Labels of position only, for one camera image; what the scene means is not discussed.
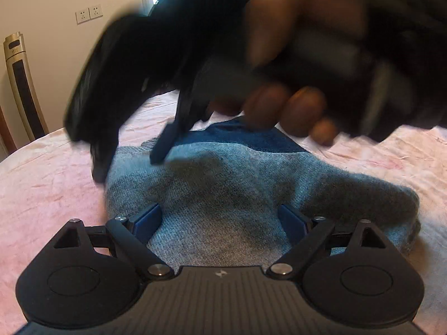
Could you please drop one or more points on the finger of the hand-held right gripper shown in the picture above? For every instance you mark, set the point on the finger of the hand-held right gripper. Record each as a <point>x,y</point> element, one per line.
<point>164,143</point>
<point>103,160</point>

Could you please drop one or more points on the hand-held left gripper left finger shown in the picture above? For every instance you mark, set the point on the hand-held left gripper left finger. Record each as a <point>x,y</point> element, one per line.
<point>148,221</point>

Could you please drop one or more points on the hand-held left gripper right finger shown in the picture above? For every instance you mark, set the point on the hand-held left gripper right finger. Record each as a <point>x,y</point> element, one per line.
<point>291,221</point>

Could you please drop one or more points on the navy and grey knit sweater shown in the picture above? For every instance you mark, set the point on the navy and grey knit sweater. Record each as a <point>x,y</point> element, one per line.
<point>227,188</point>

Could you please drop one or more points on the person's right hand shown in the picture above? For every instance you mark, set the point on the person's right hand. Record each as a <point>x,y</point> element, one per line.
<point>307,10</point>

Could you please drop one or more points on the pink bed sheet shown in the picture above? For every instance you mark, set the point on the pink bed sheet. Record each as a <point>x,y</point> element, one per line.
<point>45,188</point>

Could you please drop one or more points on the gold tower air conditioner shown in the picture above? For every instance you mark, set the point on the gold tower air conditioner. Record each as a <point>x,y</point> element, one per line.
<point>24,87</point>

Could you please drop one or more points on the white wall socket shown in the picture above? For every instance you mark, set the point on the white wall socket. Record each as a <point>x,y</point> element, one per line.
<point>96,12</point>
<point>82,16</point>

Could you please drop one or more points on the brown wooden door frame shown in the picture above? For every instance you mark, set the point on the brown wooden door frame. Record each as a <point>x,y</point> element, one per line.
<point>6,129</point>

